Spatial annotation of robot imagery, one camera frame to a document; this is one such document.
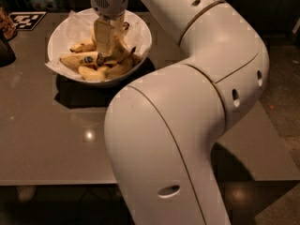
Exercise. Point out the right front banana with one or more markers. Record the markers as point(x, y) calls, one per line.
point(123, 67)

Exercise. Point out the white bowl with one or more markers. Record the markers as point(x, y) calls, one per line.
point(139, 25)

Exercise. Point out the patterned jar at left edge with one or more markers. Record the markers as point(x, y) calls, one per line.
point(6, 25)

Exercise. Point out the dark object at left edge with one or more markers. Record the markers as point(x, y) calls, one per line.
point(7, 56)

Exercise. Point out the back left banana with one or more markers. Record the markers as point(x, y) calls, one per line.
point(86, 45)

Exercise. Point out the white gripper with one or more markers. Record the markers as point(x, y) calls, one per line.
point(110, 4)

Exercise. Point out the black white fiducial marker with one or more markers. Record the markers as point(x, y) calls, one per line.
point(27, 21)

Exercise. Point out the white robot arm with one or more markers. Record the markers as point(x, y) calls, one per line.
point(159, 130)

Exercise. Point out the front bottom banana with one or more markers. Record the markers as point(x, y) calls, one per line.
point(93, 75)

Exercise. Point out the back banana with dark tip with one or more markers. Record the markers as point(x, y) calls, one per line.
point(125, 25)

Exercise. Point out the banana with blue sticker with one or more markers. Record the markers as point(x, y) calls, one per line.
point(86, 59)
point(115, 49)

